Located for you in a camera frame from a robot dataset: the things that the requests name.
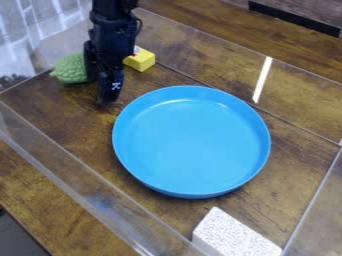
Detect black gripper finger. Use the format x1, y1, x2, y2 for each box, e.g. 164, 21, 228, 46
97, 62, 124, 104
83, 41, 97, 82

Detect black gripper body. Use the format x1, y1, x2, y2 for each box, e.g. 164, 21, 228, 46
89, 0, 141, 65

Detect green bitter gourd toy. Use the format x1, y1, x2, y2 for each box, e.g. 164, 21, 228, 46
49, 53, 88, 84

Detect blue round tray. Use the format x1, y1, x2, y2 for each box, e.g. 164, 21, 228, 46
112, 85, 271, 199

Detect yellow butter block toy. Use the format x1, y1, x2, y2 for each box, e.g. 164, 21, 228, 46
123, 46, 156, 72

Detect white speckled foam block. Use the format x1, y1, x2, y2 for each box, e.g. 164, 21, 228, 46
192, 207, 282, 256

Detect clear acrylic enclosure wall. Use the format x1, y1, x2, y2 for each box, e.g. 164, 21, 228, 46
0, 101, 207, 256

